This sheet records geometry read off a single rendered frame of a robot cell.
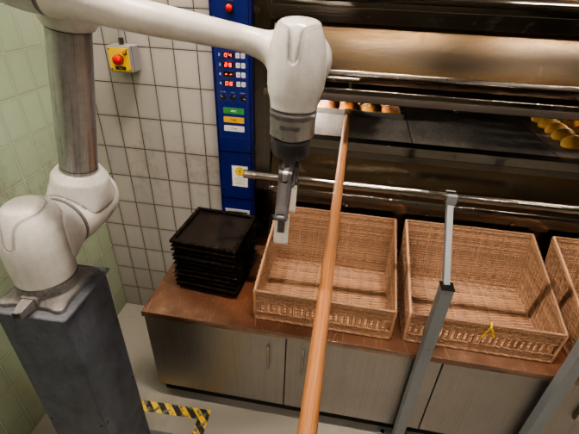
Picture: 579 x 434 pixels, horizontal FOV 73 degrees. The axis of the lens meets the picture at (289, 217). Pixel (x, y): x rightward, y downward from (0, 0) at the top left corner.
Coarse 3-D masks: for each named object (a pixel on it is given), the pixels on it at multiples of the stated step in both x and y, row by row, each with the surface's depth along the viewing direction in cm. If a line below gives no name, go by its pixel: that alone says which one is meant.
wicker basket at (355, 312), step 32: (320, 224) 182; (384, 224) 177; (288, 256) 189; (320, 256) 186; (352, 256) 184; (384, 256) 181; (256, 288) 151; (288, 288) 173; (352, 288) 174; (384, 288) 175; (288, 320) 156; (352, 320) 158; (384, 320) 146
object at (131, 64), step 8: (112, 48) 153; (120, 48) 152; (128, 48) 152; (136, 48) 157; (112, 56) 154; (128, 56) 153; (136, 56) 158; (112, 64) 156; (128, 64) 155; (136, 64) 158
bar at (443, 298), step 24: (384, 192) 133; (408, 192) 131; (432, 192) 130; (456, 192) 130; (432, 312) 130; (432, 336) 133; (576, 360) 128; (408, 384) 151; (552, 384) 139; (408, 408) 155; (552, 408) 142; (384, 432) 178; (528, 432) 151
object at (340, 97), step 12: (324, 96) 142; (336, 96) 141; (348, 96) 140; (360, 96) 140; (372, 96) 139; (444, 108) 137; (456, 108) 136; (468, 108) 135; (480, 108) 135; (492, 108) 134; (504, 108) 134; (516, 108) 133; (576, 120) 131
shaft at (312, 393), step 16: (336, 176) 131; (336, 192) 120; (336, 208) 112; (336, 224) 106; (336, 240) 100; (320, 288) 84; (320, 304) 80; (320, 320) 76; (320, 336) 73; (320, 352) 70; (320, 368) 67; (304, 384) 66; (320, 384) 65; (304, 400) 62; (320, 400) 63; (304, 416) 60; (304, 432) 58
